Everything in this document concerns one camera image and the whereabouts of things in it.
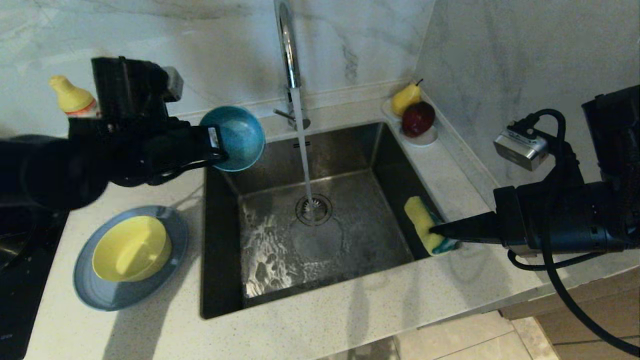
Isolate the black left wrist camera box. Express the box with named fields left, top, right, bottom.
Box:
left=91, top=56, right=171, bottom=121

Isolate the teal bowl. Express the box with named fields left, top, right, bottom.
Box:
left=199, top=105, right=266, bottom=173

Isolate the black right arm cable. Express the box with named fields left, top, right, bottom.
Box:
left=507, top=109, right=640, bottom=357

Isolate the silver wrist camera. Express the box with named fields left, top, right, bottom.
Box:
left=162, top=66, right=184, bottom=102
left=493, top=120, right=550, bottom=172

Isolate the black right wrist motor cylinder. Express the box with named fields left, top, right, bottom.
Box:
left=581, top=85, right=640, bottom=183

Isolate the wooden cabinet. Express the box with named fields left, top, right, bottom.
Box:
left=498, top=272, right=640, bottom=360

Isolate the metal sink drain strainer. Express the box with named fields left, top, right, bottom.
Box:
left=295, top=194, right=333, bottom=227

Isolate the grey-blue plate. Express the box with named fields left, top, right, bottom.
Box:
left=73, top=205, right=189, bottom=311

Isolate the black induction cooktop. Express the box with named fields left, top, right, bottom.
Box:
left=0, top=200, right=68, bottom=360

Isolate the yellow pear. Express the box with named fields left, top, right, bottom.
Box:
left=390, top=79, right=423, bottom=118

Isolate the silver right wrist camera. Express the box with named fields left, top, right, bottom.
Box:
left=493, top=120, right=550, bottom=172

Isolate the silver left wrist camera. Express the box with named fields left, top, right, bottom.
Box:
left=162, top=66, right=184, bottom=102

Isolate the yellow bowl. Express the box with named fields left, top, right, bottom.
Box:
left=92, top=215, right=172, bottom=283

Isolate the orange dish soap bottle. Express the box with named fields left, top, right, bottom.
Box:
left=49, top=75, right=101, bottom=118

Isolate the stainless steel sink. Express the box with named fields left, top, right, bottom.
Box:
left=200, top=122, right=461, bottom=320

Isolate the red apple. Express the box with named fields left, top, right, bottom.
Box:
left=400, top=101, right=436, bottom=139

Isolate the chrome kitchen faucet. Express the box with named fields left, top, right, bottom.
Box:
left=273, top=0, right=312, bottom=132

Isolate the green and yellow sponge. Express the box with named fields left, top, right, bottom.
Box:
left=404, top=196, right=460, bottom=256

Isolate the small white dish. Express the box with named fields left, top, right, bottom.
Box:
left=381, top=99, right=439, bottom=148

